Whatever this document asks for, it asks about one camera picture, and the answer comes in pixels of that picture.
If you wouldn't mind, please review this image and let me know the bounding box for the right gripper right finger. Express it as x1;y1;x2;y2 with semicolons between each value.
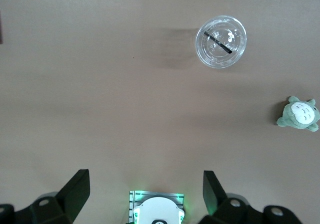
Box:
199;170;307;224

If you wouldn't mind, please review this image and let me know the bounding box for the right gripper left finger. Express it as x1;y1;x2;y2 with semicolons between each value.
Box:
0;169;91;224

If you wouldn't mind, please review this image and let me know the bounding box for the small white card box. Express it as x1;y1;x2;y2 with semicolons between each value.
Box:
0;9;4;45

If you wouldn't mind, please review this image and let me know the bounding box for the brown table cover sheet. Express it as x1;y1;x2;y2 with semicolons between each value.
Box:
0;0;320;224

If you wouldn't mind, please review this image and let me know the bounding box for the grey green plush toy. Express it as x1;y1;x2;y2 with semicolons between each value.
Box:
275;95;320;132

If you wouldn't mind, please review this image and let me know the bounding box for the clear plastic cup with lid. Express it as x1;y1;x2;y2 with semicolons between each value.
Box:
194;14;249;69

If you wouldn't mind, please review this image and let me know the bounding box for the black drinking straw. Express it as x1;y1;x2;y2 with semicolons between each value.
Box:
202;30;233;54

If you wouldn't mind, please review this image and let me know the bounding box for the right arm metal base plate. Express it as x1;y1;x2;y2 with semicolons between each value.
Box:
128;190;186;224

